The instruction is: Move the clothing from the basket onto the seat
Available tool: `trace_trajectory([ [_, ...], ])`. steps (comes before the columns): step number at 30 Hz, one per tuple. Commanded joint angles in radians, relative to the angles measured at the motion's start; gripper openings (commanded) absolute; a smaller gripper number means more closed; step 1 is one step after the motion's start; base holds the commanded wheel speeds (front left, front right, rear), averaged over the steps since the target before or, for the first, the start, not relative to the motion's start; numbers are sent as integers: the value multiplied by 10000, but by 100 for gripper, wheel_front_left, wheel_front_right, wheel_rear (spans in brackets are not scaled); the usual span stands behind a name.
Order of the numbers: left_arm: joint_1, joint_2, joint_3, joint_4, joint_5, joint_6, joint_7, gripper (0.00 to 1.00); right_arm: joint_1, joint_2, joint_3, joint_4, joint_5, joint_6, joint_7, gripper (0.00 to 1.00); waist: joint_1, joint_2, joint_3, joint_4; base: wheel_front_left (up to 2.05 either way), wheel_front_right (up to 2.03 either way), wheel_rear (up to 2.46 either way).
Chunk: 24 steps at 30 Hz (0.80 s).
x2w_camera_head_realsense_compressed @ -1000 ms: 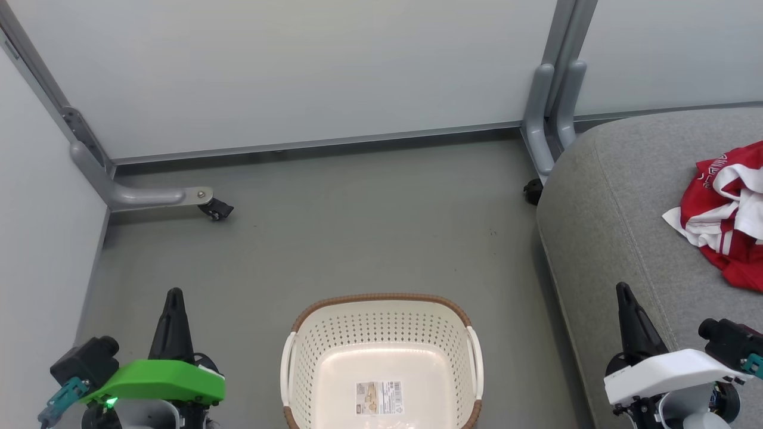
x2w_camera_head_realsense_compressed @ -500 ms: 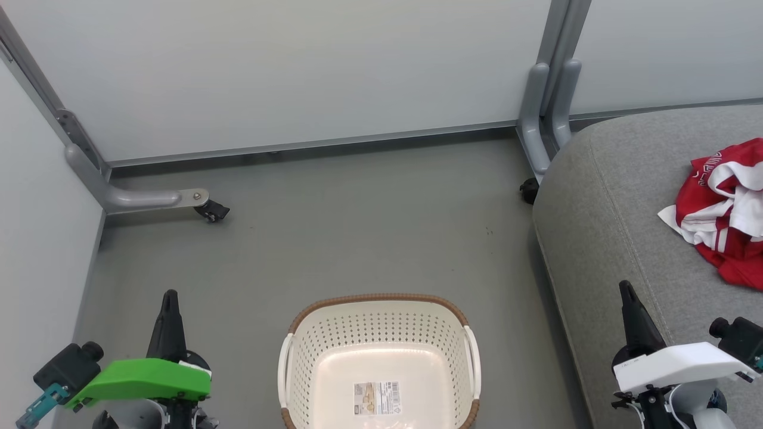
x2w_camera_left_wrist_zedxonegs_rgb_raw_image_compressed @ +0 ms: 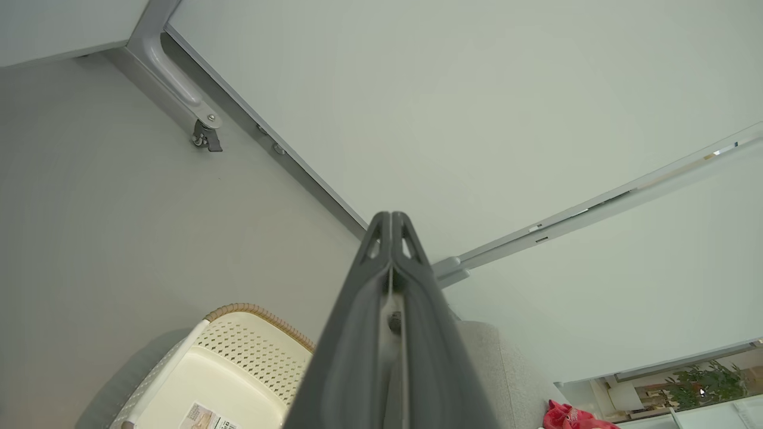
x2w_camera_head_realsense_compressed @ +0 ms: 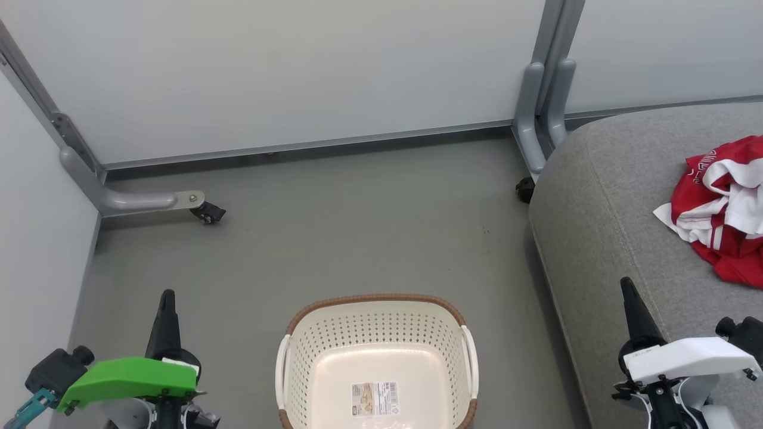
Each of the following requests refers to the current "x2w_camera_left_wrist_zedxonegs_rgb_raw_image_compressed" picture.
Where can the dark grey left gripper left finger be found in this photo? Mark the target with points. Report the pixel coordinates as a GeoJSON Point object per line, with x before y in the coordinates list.
{"type": "Point", "coordinates": [346, 357]}

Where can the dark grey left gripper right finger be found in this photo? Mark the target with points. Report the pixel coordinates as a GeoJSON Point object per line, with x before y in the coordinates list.
{"type": "Point", "coordinates": [441, 369]}

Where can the red cloth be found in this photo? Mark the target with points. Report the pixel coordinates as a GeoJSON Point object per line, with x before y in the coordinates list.
{"type": "Point", "coordinates": [572, 417]}

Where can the light grey fabric sofa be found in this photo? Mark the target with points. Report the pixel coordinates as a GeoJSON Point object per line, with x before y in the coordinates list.
{"type": "Point", "coordinates": [506, 381]}

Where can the cream perforated laundry basket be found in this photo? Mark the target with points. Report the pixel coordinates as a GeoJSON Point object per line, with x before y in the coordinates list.
{"type": "Point", "coordinates": [238, 369]}

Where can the printed paper basket label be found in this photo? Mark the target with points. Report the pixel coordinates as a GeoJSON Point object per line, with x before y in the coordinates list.
{"type": "Point", "coordinates": [208, 417]}

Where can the dark grey caster wheel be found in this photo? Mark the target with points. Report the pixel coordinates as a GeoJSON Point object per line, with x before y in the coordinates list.
{"type": "Point", "coordinates": [205, 138]}

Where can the green potted plant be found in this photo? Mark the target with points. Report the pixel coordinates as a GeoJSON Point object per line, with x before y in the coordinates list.
{"type": "Point", "coordinates": [703, 384]}

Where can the grey metal partition rail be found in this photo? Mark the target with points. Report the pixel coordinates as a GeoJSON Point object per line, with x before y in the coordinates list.
{"type": "Point", "coordinates": [596, 208]}

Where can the grey partition foot bracket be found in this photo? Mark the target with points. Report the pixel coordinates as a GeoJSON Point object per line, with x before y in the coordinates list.
{"type": "Point", "coordinates": [173, 77]}

